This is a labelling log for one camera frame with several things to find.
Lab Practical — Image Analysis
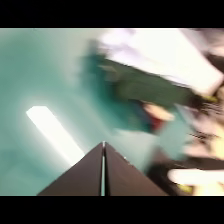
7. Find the dark green garment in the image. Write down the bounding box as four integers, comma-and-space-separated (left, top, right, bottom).
98, 57, 202, 108

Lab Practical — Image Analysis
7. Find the blue garment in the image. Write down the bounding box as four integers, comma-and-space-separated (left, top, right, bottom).
132, 102, 155, 132

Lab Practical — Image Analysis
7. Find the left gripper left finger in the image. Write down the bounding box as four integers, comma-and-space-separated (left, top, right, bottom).
37, 142, 104, 197

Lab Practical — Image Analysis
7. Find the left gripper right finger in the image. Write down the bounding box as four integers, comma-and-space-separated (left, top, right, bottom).
103, 142, 169, 197

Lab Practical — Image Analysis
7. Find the white garment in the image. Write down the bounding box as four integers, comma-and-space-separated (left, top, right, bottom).
99, 28, 224, 97

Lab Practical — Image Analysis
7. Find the pale orange garment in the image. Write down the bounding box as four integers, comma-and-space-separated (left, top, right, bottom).
142, 102, 176, 122

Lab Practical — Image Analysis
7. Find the red garment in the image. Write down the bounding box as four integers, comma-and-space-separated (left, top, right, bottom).
151, 116, 167, 133

